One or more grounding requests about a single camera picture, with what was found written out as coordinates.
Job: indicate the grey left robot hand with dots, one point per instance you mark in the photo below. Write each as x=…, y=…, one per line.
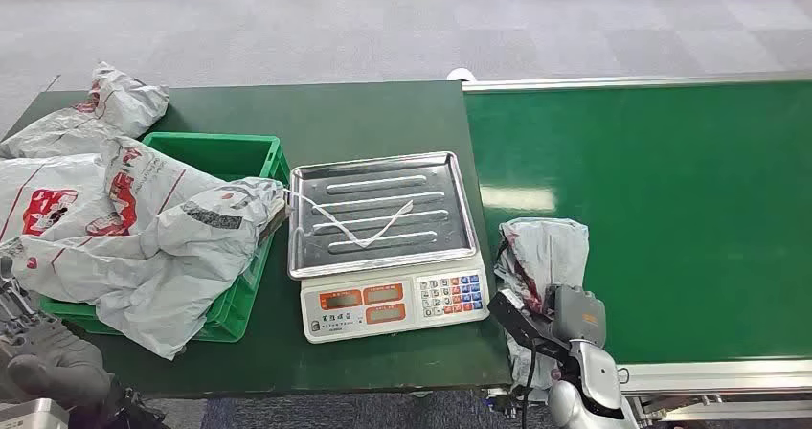
x=44, y=356

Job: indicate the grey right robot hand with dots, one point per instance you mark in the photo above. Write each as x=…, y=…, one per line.
x=577, y=315

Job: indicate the grey mailer package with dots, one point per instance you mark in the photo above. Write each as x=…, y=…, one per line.
x=545, y=248

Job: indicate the green conveyor belt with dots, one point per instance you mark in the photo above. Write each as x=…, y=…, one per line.
x=666, y=223

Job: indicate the white round conveyor end cap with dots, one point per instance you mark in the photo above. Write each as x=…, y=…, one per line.
x=461, y=75

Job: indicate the large grey mailer bag barcode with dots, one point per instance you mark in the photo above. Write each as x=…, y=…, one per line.
x=158, y=274

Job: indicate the grey mailer bag red logo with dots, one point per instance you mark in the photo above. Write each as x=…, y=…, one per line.
x=63, y=179

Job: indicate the white electronic scale steel tray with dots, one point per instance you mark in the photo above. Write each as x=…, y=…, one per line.
x=393, y=305

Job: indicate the white plastic strip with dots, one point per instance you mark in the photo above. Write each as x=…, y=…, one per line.
x=365, y=244

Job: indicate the grey mailer bag red stripes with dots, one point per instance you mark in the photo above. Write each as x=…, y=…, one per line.
x=120, y=102

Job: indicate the green plastic crate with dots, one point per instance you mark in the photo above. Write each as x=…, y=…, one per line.
x=222, y=153

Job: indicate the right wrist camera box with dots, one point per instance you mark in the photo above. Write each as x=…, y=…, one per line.
x=520, y=324

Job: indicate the aluminium conveyor frame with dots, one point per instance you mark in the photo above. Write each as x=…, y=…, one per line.
x=698, y=375

